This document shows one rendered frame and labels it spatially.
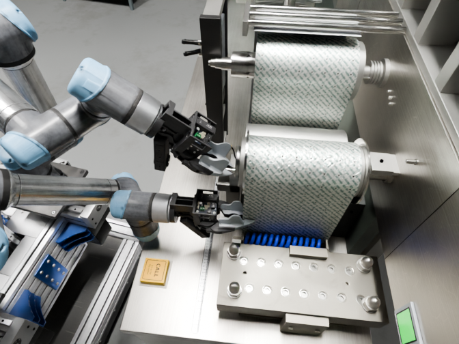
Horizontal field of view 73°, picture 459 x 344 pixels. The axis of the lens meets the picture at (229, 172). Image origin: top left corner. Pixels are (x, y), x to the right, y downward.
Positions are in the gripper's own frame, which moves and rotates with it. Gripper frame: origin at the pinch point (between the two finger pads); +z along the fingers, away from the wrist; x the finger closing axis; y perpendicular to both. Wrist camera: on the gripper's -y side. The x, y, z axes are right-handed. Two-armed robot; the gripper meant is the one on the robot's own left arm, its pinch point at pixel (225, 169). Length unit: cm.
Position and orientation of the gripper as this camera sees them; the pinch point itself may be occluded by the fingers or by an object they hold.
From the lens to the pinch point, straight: 72.0
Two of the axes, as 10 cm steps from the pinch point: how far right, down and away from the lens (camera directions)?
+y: 6.4, -4.1, -6.5
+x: 1.0, -8.0, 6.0
